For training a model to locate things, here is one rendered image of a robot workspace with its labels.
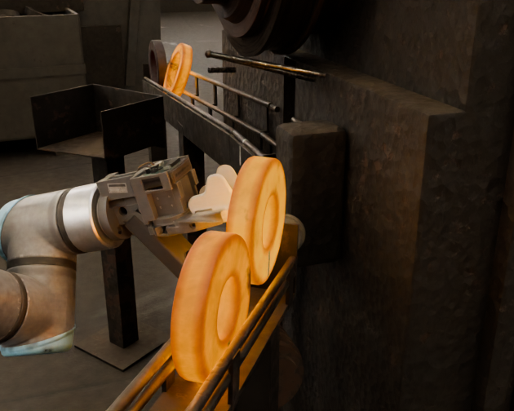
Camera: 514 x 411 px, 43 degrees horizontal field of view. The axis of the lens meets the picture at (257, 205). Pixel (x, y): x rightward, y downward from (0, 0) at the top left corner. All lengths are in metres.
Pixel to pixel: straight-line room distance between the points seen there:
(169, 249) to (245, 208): 0.15
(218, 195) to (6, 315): 0.28
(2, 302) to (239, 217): 0.29
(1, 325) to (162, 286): 1.44
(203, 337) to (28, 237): 0.36
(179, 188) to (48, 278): 0.21
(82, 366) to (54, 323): 1.02
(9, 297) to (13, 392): 1.04
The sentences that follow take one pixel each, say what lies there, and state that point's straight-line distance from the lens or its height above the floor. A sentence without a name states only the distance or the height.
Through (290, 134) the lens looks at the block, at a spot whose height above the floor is 0.80.
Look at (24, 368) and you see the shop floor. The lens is 1.93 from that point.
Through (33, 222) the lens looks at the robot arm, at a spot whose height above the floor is 0.74.
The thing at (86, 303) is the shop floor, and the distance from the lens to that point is 2.18.
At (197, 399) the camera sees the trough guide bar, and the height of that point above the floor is 0.71.
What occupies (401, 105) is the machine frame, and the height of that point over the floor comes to 0.87.
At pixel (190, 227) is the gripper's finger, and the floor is 0.76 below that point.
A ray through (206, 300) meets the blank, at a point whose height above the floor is 0.77.
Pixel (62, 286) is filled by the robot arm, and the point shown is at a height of 0.66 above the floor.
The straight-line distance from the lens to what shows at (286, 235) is 0.89.
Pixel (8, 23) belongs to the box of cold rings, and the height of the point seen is 0.71.
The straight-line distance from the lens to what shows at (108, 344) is 1.95.
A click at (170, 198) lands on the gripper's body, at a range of 0.80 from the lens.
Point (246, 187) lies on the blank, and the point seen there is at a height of 0.82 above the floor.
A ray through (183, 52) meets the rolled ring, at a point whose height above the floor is 0.76.
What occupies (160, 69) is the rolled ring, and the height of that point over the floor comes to 0.68.
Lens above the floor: 1.08
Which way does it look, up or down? 22 degrees down
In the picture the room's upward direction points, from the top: straight up
